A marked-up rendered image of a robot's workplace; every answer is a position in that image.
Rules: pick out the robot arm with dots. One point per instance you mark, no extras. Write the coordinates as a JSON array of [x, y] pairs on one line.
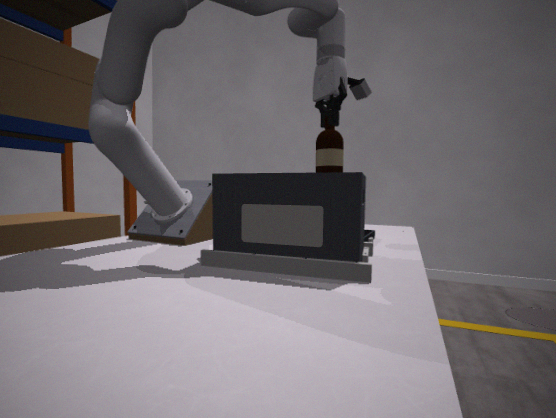
[[119, 76]]

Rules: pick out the dark brown glass bottle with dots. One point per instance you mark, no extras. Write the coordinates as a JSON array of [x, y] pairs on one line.
[[329, 150]]

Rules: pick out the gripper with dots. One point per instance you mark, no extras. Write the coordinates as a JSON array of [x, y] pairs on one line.
[[330, 79]]

